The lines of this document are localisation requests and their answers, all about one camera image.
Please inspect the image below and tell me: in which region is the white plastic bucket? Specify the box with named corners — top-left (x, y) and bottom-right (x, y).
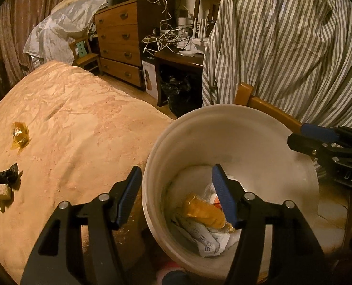
top-left (142, 104), bottom-right (321, 274)

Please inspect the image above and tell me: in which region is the yellow plastic wrapper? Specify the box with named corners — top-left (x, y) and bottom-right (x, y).
top-left (10, 122), bottom-right (31, 149)

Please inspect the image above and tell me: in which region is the white cardboard box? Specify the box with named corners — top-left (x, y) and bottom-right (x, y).
top-left (142, 59), bottom-right (159, 100)

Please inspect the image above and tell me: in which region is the orange white packet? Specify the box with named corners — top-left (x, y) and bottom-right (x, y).
top-left (182, 194), bottom-right (236, 232)

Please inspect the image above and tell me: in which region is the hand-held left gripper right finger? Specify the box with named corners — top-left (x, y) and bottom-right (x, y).
top-left (211, 163), bottom-right (334, 285)

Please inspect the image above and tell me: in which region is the black wrapper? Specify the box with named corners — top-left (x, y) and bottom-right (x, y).
top-left (0, 163), bottom-right (19, 185)

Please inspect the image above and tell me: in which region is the brown curtain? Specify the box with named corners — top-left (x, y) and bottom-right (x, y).
top-left (0, 0), bottom-right (80, 79)

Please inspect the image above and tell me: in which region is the wooden dresser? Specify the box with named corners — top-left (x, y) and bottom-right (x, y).
top-left (94, 0), bottom-right (176, 90)

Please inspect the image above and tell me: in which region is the white router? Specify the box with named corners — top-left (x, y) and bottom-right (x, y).
top-left (176, 18), bottom-right (209, 55)

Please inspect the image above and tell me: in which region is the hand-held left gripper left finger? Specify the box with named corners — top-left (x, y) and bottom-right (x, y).
top-left (21, 166), bottom-right (143, 285)

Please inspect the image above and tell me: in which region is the dark side table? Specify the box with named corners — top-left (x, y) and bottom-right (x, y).
top-left (154, 47), bottom-right (205, 107)

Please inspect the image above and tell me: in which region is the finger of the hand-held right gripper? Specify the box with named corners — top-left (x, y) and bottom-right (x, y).
top-left (287, 133), bottom-right (352, 159)
top-left (301, 123), bottom-right (352, 147)

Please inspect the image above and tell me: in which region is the white printed paper package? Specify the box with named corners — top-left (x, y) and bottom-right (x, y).
top-left (171, 214), bottom-right (224, 257)

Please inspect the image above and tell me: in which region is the wooden block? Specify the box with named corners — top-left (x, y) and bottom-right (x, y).
top-left (0, 184), bottom-right (14, 200)

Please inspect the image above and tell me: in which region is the tangle of white cables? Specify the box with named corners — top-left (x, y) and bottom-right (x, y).
top-left (142, 0), bottom-right (200, 54)

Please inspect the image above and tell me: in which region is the wooden chair frame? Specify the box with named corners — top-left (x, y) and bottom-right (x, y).
top-left (235, 82), bottom-right (304, 134)

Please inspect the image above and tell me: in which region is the dark wooden chair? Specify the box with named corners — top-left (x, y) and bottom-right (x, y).
top-left (0, 60), bottom-right (7, 101)

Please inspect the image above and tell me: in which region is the white plastic cover sheet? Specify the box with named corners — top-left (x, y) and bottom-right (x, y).
top-left (23, 0), bottom-right (111, 66)

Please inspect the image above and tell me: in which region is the small wooden chair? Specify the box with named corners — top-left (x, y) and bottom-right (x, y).
top-left (69, 34), bottom-right (102, 75)

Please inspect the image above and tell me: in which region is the cream pillow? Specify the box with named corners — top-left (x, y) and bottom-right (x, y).
top-left (49, 0), bottom-right (90, 9)

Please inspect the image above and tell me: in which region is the black garbage bag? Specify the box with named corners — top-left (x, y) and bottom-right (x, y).
top-left (161, 71), bottom-right (203, 119)

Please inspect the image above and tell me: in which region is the striped cloth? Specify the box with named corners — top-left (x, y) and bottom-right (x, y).
top-left (202, 0), bottom-right (352, 179)

